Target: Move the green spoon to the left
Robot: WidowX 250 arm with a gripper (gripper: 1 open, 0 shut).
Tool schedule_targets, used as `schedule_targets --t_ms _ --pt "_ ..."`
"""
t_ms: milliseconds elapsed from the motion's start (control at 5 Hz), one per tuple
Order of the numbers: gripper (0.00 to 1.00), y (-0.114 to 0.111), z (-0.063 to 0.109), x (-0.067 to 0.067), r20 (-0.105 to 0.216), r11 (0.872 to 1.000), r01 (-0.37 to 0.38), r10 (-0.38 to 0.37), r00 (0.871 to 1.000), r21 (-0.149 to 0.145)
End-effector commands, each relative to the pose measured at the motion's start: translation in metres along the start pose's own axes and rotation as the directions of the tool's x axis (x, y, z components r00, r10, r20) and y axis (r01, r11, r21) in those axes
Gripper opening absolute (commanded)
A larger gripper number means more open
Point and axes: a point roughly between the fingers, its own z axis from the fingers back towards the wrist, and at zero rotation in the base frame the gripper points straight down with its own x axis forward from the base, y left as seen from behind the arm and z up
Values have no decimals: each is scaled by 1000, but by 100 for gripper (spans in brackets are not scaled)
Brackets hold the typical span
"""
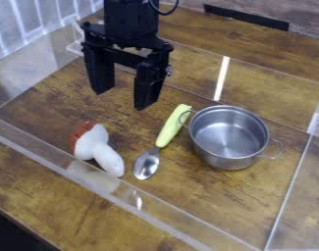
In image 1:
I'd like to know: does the clear acrylic triangular bracket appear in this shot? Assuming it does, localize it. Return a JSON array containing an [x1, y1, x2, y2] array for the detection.
[[66, 22, 84, 56]]

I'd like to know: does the green handled metal spoon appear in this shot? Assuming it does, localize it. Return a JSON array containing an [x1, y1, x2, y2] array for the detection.
[[132, 104, 191, 180]]

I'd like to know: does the black bar on table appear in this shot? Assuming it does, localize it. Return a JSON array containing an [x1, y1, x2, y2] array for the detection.
[[203, 4, 289, 31]]

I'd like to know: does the clear acrylic enclosure wall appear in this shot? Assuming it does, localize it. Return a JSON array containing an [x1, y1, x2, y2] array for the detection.
[[0, 21, 319, 251]]

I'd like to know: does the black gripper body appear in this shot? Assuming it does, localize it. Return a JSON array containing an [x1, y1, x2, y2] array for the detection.
[[79, 0, 174, 72]]

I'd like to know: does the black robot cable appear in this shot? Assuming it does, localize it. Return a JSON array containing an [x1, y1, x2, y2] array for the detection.
[[147, 0, 181, 17]]

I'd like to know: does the small steel pot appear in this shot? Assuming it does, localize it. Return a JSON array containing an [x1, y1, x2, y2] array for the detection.
[[178, 105, 284, 171]]

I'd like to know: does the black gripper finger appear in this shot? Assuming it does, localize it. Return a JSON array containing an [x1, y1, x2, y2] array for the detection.
[[83, 43, 114, 95], [134, 53, 169, 111]]

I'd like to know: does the white red plush mushroom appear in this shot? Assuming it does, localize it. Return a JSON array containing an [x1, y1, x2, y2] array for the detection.
[[70, 121, 124, 177]]

